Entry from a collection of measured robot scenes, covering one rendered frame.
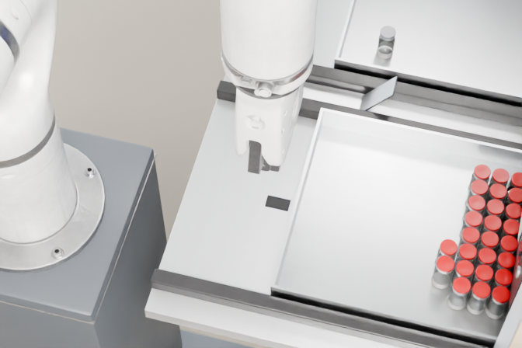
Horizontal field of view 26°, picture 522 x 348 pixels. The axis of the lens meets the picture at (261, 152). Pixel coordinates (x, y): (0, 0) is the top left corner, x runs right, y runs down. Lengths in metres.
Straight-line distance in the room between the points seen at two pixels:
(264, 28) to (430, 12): 0.67
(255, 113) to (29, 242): 0.47
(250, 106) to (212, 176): 0.40
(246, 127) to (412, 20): 0.57
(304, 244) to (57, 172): 0.31
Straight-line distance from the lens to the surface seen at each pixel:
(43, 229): 1.40
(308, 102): 1.46
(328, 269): 1.36
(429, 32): 1.57
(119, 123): 2.55
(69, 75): 2.64
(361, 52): 1.54
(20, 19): 1.13
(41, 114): 1.24
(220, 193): 1.41
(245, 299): 1.32
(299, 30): 0.96
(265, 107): 1.03
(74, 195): 1.42
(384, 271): 1.37
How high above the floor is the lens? 2.10
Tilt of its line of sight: 57 degrees down
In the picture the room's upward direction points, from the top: straight up
